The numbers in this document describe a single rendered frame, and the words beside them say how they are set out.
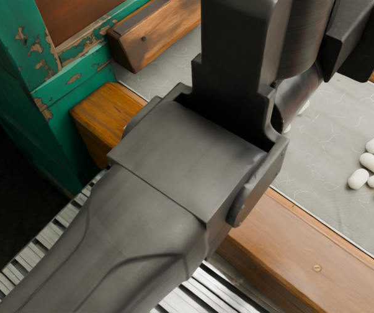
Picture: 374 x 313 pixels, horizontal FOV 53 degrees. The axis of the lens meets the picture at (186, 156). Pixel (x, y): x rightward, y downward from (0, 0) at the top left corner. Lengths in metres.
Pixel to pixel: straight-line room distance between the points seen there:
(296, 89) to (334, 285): 0.34
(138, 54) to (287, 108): 0.47
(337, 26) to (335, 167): 0.41
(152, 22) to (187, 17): 0.08
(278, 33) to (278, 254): 0.39
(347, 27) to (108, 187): 0.18
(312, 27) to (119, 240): 0.14
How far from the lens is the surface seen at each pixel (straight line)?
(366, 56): 0.32
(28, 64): 0.62
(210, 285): 0.62
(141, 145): 0.20
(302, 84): 0.26
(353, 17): 0.28
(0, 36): 0.59
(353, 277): 0.56
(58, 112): 0.71
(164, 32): 0.72
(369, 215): 0.63
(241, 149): 0.20
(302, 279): 0.54
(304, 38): 0.21
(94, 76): 0.72
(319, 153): 0.66
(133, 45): 0.68
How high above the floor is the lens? 1.27
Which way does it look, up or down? 57 degrees down
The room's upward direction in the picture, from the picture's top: 5 degrees counter-clockwise
